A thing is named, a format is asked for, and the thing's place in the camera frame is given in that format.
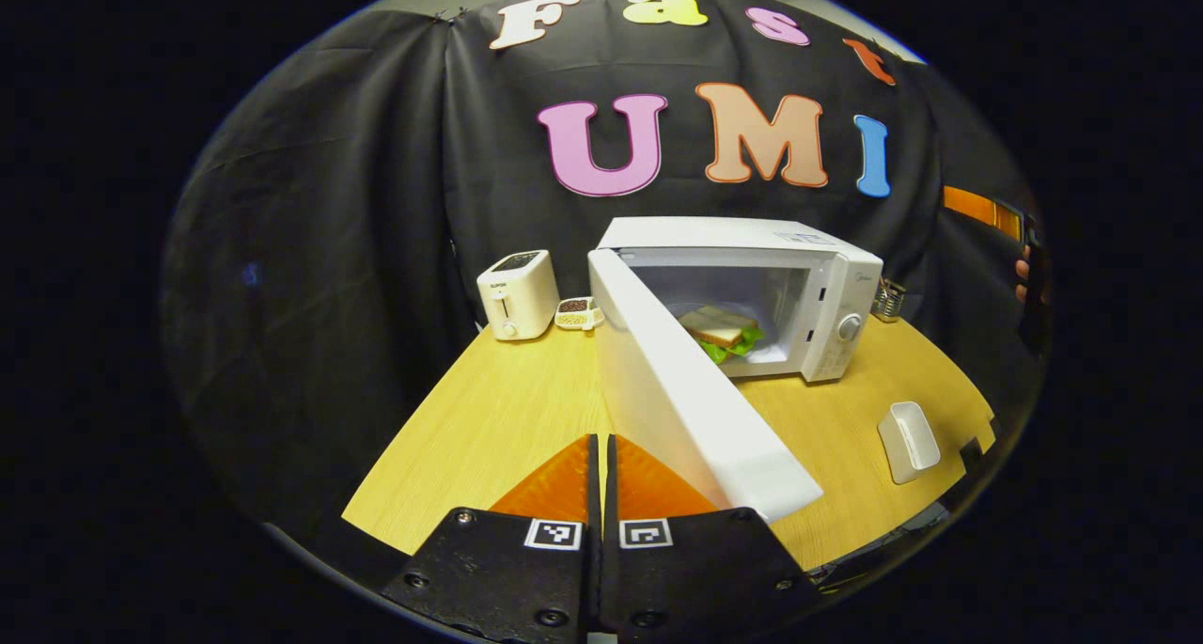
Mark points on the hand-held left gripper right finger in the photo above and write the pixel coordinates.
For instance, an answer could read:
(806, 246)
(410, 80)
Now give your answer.
(695, 578)

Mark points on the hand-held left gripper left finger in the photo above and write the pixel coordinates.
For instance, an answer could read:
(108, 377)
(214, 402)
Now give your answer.
(498, 578)

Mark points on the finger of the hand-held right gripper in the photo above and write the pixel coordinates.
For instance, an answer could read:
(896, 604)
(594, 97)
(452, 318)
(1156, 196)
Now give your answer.
(982, 210)

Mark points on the white microwave oven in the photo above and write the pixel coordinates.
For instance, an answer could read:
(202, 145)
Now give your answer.
(677, 409)

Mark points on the toast and lettuce sandwich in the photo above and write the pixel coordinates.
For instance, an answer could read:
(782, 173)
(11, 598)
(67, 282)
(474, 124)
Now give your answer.
(719, 326)

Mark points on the white rectangular plastic tray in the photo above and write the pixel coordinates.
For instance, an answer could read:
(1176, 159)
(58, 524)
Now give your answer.
(907, 442)

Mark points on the small dish of beans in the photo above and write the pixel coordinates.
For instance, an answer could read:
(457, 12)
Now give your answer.
(578, 313)

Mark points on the white toaster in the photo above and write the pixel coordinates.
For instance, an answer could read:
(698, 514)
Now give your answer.
(517, 296)

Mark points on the black backdrop cloth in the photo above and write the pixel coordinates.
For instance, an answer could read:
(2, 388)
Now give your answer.
(310, 249)

